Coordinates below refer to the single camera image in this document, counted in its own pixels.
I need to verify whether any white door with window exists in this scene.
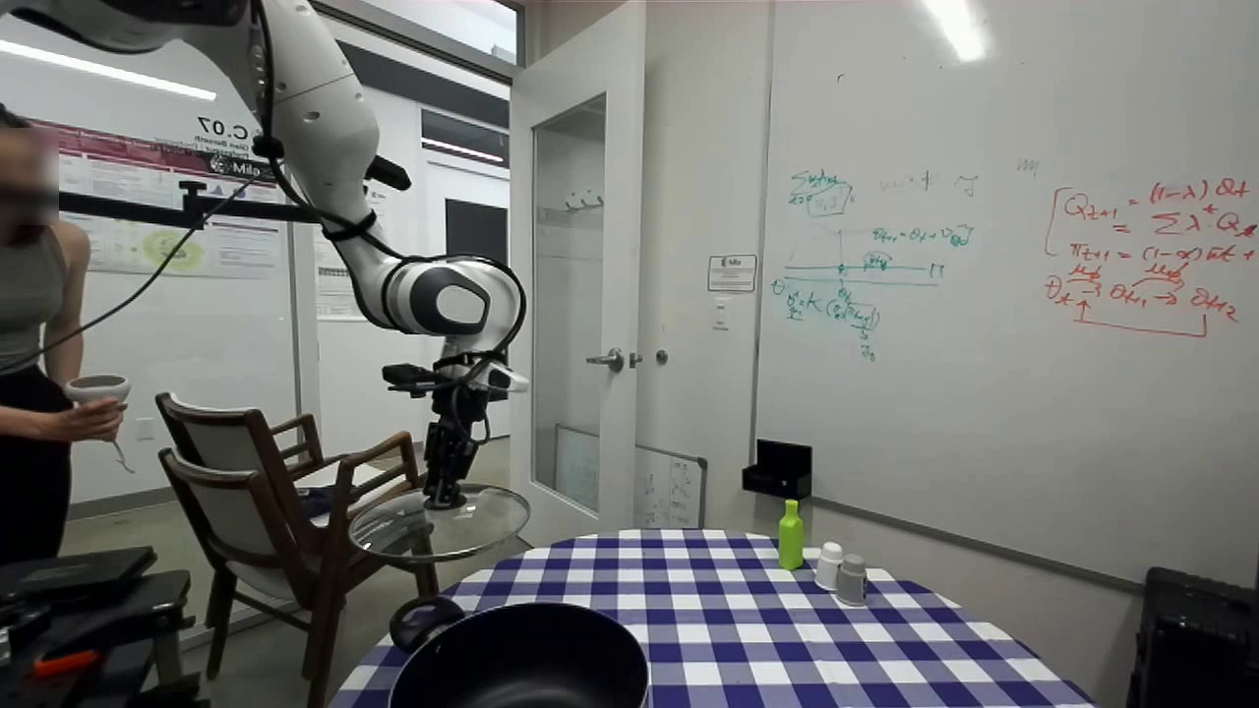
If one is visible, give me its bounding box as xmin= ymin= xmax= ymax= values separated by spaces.
xmin=505 ymin=0 xmax=655 ymax=551

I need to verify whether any glass pot lid black knob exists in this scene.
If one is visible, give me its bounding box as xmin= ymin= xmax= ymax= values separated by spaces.
xmin=343 ymin=480 xmax=537 ymax=571

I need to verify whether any black wall box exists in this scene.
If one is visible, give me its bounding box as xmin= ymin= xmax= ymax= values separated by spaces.
xmin=741 ymin=438 xmax=815 ymax=504

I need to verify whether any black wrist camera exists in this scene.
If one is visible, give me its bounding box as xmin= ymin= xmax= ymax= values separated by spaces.
xmin=379 ymin=358 xmax=533 ymax=406

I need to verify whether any green plastic bottle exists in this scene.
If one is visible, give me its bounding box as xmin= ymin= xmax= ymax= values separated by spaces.
xmin=776 ymin=496 xmax=811 ymax=576

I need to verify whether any orange handled clamp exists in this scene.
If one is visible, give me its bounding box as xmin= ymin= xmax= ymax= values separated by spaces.
xmin=25 ymin=645 xmax=107 ymax=687

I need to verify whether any white shaker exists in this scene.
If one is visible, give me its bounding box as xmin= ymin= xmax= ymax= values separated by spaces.
xmin=811 ymin=539 xmax=845 ymax=596

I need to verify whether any black hanging cable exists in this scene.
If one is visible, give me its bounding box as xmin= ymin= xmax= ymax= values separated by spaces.
xmin=0 ymin=225 xmax=206 ymax=377

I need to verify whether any black suitcase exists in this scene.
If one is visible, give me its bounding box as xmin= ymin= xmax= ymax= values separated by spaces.
xmin=1124 ymin=564 xmax=1259 ymax=708

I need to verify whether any black boom pole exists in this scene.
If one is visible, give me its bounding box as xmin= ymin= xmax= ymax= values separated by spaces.
xmin=0 ymin=177 xmax=327 ymax=235

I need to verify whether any small leaning whiteboard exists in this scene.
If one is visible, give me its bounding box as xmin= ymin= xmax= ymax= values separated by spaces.
xmin=634 ymin=440 xmax=711 ymax=534

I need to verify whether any black cooking pot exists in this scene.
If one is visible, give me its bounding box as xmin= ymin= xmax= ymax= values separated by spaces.
xmin=387 ymin=596 xmax=655 ymax=708

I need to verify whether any paper wall sign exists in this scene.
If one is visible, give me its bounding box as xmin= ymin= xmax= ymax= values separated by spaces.
xmin=706 ymin=251 xmax=765 ymax=301

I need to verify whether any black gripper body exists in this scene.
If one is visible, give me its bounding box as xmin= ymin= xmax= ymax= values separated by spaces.
xmin=420 ymin=373 xmax=499 ymax=465

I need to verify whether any gray shaker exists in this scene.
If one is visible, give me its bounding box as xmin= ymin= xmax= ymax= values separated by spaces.
xmin=833 ymin=554 xmax=870 ymax=609

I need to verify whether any white cup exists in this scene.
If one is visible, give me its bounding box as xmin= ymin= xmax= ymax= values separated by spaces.
xmin=63 ymin=371 xmax=139 ymax=415

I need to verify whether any blue white checkered tablecloth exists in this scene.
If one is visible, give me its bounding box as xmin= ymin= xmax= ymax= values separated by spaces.
xmin=327 ymin=529 xmax=1103 ymax=708

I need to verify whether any black work stand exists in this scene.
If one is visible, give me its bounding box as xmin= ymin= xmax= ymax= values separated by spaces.
xmin=0 ymin=545 xmax=208 ymax=708

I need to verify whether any person in gray top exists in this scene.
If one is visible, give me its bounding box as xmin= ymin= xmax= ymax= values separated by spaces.
xmin=0 ymin=103 xmax=136 ymax=568

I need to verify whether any wooden chair gray seat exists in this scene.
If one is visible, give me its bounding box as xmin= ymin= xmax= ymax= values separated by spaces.
xmin=153 ymin=390 xmax=332 ymax=493
xmin=153 ymin=432 xmax=444 ymax=708

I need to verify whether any large wall whiteboard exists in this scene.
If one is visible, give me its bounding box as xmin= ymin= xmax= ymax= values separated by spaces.
xmin=751 ymin=0 xmax=1259 ymax=596

